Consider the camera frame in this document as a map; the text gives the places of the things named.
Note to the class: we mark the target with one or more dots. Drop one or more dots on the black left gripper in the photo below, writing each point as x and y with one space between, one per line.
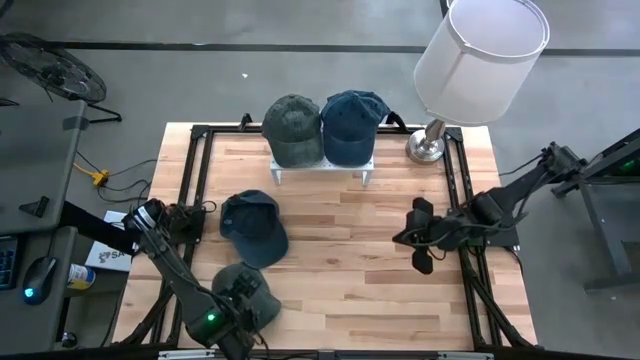
247 310

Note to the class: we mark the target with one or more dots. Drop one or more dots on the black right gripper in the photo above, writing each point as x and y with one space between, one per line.
437 230

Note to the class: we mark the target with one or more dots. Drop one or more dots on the green baseball cap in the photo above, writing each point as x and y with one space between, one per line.
292 130
222 287

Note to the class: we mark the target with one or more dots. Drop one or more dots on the blue denim baseball cap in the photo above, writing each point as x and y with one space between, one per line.
350 130
255 235

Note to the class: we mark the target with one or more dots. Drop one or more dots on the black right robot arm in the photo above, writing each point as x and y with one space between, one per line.
520 187

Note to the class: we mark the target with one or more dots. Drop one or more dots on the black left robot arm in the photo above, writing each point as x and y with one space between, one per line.
170 265

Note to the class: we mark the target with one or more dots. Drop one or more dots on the silver lamp base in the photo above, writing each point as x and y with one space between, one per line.
425 147

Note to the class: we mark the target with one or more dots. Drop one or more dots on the black table clamp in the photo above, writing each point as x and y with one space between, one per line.
245 121
398 121

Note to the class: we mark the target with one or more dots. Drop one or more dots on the white perforated metal shelf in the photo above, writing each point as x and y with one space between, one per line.
276 175

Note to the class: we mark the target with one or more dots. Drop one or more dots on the white printed cardboard box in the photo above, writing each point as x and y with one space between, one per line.
107 257

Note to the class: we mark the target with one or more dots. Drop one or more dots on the black bar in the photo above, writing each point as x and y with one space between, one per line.
95 225

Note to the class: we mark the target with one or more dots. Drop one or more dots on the white blue can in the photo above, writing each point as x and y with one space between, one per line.
81 276

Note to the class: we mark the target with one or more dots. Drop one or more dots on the white lamp shade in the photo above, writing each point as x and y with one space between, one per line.
475 65

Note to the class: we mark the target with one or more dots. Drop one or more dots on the yellow power plug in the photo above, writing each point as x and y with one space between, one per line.
101 177

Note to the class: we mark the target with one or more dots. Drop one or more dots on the black round knob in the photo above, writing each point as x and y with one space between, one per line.
69 340

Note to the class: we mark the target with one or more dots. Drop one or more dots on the black computer mouse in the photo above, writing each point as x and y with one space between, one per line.
39 280

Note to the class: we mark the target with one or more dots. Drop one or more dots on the black metal stand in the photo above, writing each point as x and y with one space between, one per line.
620 150

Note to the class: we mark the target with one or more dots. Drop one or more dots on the black wedge stand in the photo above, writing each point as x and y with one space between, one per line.
34 207

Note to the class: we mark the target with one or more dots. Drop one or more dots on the grey desk top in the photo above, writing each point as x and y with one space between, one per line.
15 325
35 160

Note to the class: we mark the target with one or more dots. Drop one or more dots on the black keyboard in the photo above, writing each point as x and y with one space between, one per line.
7 262

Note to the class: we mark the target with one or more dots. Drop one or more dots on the black floor fan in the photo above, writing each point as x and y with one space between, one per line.
55 70

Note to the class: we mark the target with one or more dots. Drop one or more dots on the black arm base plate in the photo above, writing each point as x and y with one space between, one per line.
505 239
197 238

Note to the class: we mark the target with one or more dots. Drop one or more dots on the silver metal bracket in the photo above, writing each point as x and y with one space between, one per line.
175 354
465 356

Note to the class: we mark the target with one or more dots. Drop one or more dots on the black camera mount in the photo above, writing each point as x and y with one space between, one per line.
326 355

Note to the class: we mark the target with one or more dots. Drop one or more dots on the black aluminium table frame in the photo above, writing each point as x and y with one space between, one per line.
232 130

